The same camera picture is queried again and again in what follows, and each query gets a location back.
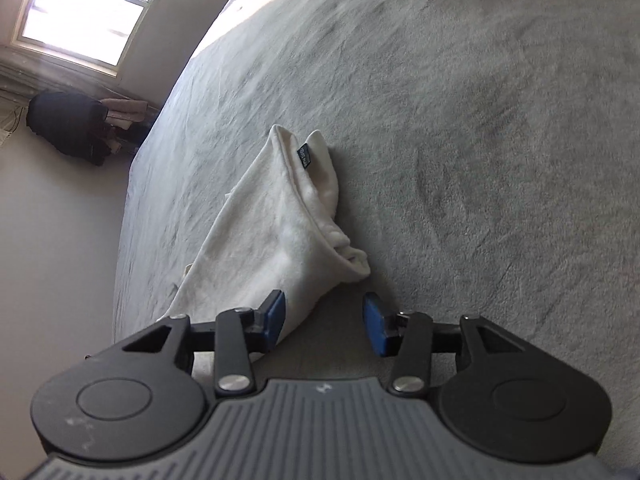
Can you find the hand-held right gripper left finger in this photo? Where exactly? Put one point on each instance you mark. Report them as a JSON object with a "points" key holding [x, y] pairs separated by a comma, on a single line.
{"points": [[276, 311]]}

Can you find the bed with grey blanket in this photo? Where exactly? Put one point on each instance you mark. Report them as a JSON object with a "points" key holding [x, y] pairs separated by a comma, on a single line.
{"points": [[450, 110]]}

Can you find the white sweatshirt with orange print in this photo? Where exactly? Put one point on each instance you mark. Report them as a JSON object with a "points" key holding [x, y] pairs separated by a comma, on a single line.
{"points": [[260, 240]]}

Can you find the hanging dark clothes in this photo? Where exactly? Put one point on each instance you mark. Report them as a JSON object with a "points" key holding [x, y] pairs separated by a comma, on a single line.
{"points": [[65, 120]]}

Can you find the hanging pink clothes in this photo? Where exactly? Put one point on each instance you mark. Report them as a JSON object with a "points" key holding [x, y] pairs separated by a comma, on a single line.
{"points": [[125, 112]]}

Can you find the window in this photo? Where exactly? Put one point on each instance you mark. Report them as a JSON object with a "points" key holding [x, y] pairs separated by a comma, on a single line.
{"points": [[85, 5]]}

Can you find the grey curtain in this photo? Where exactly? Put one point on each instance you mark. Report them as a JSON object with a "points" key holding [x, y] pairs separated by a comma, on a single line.
{"points": [[50, 72]]}

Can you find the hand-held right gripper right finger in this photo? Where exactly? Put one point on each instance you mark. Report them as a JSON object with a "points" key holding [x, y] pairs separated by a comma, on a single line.
{"points": [[374, 321]]}

